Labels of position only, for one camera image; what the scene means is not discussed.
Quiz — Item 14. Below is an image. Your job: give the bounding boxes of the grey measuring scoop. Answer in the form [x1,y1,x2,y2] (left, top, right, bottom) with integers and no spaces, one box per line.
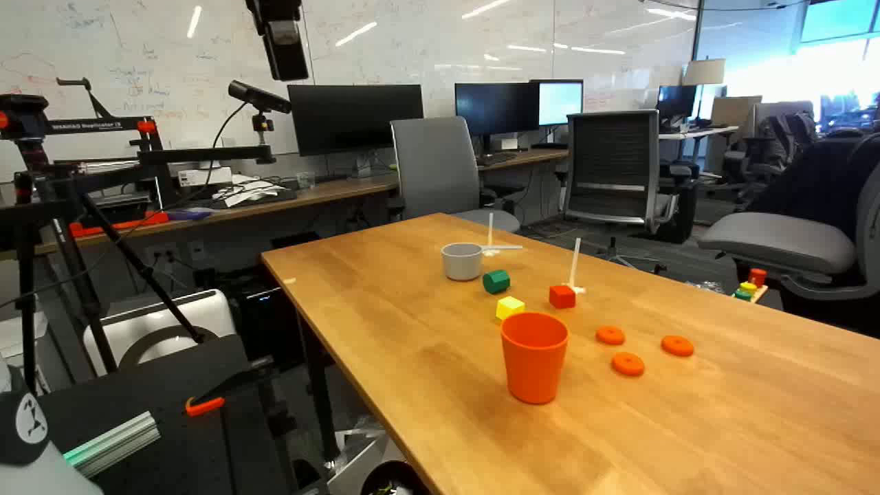
[441,239,486,284]

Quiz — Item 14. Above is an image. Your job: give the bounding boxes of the orange plastic cup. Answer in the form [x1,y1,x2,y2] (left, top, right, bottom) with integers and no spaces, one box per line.
[497,311,573,407]

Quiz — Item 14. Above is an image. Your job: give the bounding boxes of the dark jacket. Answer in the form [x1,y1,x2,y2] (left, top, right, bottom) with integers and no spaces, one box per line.
[746,132,880,242]

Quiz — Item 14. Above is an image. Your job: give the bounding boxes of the colourful wooden peg toy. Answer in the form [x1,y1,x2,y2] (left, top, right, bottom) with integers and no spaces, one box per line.
[732,265,772,305]

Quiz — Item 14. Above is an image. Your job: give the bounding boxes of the long wooden desk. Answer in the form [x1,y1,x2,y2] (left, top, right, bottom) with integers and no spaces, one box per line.
[25,146,573,265]

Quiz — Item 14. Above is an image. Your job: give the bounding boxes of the white silver case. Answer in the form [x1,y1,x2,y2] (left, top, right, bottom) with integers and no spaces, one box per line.
[80,286,240,379]

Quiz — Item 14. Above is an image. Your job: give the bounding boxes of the orange clamp bar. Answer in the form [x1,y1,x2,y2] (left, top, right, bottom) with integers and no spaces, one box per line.
[67,210,173,246]

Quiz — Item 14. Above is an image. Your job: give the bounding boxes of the tan office chair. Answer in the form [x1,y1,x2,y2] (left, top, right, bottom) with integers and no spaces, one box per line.
[710,95,765,140]

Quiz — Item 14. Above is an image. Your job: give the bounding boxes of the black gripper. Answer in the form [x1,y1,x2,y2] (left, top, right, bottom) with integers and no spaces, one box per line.
[244,0,314,84]

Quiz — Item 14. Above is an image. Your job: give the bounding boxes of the flat white box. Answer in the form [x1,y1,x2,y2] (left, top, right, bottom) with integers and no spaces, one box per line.
[175,166,233,191]

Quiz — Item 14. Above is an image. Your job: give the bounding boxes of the white crumpled papers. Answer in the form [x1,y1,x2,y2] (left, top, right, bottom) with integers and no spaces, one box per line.
[210,180,288,210]

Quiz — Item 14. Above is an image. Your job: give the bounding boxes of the monitor with lit screen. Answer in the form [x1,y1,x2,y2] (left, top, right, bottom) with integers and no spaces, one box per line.
[531,77,586,132]

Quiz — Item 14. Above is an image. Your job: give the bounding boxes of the orange flat disc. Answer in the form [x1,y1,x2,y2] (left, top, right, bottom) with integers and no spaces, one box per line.
[657,334,699,360]
[595,326,630,350]
[607,353,650,379]

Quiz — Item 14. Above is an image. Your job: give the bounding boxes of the white wheeled base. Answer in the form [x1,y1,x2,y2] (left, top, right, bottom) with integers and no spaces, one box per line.
[320,423,435,495]

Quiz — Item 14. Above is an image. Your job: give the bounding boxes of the black monitor dark screen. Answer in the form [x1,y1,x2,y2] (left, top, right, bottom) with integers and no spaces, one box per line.
[450,80,536,140]

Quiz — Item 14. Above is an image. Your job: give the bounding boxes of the large black monitor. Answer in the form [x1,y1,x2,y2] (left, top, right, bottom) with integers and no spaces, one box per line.
[287,84,427,159]

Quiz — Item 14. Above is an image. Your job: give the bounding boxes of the green cube block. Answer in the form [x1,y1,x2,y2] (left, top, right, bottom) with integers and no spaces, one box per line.
[481,268,514,297]

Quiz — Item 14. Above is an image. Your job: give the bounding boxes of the black table leg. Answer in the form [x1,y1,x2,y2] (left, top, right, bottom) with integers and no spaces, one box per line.
[294,311,343,465]

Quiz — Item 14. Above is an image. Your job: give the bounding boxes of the black cap with logo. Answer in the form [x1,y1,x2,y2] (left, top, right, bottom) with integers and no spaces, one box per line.
[0,388,54,469]

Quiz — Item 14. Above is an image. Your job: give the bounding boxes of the black tripod rig orange knobs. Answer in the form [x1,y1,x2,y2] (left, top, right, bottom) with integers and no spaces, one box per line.
[0,77,277,396]

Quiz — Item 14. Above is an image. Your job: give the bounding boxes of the grey office chair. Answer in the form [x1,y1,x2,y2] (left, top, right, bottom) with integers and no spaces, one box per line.
[388,117,522,235]
[699,159,880,338]

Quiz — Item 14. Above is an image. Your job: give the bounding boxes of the small distant monitor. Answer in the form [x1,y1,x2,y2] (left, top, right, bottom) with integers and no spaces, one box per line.
[655,84,699,121]

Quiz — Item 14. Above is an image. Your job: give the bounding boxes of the black case orange handle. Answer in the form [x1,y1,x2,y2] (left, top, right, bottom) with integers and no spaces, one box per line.
[38,334,306,495]

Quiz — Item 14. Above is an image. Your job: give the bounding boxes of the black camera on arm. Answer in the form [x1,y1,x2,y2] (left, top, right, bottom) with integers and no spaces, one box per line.
[225,77,298,118]

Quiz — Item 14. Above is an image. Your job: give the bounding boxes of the pale green metal tube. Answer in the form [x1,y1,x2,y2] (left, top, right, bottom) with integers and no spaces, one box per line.
[60,411,166,481]

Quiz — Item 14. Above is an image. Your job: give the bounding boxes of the yellow cube block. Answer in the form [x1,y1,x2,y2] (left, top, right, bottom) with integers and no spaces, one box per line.
[493,295,527,323]

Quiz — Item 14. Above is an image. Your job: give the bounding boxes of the lamp with beige shade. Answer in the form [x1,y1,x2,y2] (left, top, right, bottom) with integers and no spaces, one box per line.
[683,55,728,121]

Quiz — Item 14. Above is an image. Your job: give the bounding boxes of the black computer tower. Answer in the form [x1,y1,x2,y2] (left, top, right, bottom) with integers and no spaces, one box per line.
[196,231,320,368]

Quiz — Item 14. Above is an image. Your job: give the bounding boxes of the black mesh office chair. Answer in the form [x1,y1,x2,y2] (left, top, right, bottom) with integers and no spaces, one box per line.
[562,108,684,249]

